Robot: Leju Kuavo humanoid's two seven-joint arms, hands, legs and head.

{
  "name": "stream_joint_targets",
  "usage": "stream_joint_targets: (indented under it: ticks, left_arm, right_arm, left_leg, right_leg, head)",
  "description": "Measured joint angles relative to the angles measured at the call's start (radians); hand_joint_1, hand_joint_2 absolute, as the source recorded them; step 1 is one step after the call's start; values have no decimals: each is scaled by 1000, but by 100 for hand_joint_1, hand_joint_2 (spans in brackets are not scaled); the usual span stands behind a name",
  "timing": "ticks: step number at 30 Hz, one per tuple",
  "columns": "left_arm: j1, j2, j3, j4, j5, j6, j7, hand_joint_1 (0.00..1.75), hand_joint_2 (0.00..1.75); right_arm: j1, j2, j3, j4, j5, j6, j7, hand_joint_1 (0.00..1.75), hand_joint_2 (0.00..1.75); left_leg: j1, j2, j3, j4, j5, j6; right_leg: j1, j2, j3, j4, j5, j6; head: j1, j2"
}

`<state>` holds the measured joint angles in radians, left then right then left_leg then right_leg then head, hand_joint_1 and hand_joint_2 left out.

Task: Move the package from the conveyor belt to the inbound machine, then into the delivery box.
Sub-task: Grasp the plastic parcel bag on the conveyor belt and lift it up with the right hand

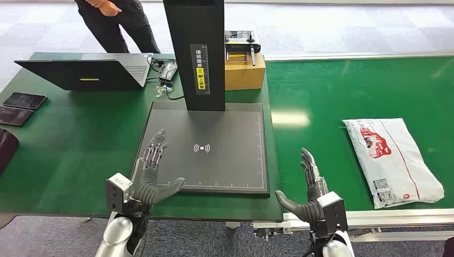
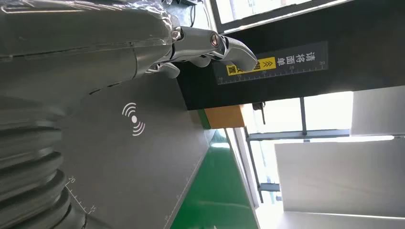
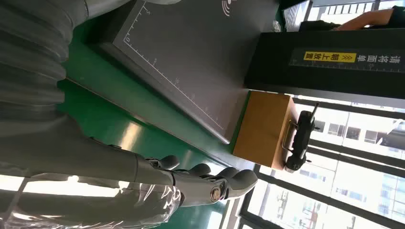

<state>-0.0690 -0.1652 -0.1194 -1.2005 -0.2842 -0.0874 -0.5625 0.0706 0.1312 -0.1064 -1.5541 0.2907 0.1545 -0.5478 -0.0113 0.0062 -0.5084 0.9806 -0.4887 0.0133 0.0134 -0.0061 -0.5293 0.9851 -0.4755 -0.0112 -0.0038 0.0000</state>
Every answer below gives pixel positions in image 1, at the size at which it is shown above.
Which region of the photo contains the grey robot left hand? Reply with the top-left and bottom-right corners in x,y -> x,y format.
132,130 -> 186,197

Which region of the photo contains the green conveyor belt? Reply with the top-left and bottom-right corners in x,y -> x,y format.
266,56 -> 454,213

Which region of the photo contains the person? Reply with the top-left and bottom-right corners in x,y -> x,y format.
74,0 -> 161,54

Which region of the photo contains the yellow black label sticker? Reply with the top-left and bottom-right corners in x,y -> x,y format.
190,43 -> 210,96

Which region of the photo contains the black remote controller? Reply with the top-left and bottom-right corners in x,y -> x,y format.
224,30 -> 262,66

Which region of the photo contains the black inbound scanner machine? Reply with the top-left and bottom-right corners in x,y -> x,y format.
131,0 -> 271,198

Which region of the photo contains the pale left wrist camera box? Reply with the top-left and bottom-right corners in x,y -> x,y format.
105,173 -> 134,215

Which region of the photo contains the dark maroon pouch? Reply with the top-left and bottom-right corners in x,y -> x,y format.
0,128 -> 19,176

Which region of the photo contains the black smartphone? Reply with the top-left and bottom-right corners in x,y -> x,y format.
3,92 -> 48,110
0,105 -> 34,127

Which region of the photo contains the dark rounded object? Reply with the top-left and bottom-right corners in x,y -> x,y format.
442,237 -> 454,257

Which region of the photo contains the person's hand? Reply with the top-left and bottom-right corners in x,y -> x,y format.
99,1 -> 123,17

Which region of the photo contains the brown cardboard box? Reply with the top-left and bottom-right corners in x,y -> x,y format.
224,52 -> 266,91

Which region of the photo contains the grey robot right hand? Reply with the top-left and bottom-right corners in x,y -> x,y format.
275,148 -> 330,210

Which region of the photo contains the green table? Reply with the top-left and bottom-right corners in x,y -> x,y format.
0,52 -> 284,222

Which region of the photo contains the grey open laptop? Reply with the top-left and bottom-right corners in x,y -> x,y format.
14,53 -> 154,91

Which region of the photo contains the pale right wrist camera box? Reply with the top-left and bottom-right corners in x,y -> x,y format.
316,191 -> 349,237

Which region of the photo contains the clear plastic piece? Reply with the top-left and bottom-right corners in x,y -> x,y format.
155,84 -> 173,98

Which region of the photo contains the black power cable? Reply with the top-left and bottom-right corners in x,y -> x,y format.
147,55 -> 185,101

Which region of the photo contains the white red courier package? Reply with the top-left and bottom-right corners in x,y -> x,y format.
342,118 -> 445,210

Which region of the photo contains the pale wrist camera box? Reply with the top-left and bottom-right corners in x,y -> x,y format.
316,191 -> 349,237
105,173 -> 134,215

